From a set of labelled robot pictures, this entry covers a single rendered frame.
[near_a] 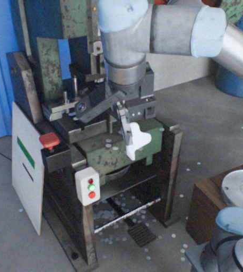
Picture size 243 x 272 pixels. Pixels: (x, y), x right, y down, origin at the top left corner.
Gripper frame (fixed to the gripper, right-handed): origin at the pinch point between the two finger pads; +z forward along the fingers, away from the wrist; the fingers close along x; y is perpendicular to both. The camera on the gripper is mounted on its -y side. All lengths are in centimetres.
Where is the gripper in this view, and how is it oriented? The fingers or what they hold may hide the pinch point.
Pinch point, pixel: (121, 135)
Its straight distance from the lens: 71.1
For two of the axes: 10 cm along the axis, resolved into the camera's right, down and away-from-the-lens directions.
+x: -2.8, -7.9, 5.5
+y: 9.6, -2.6, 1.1
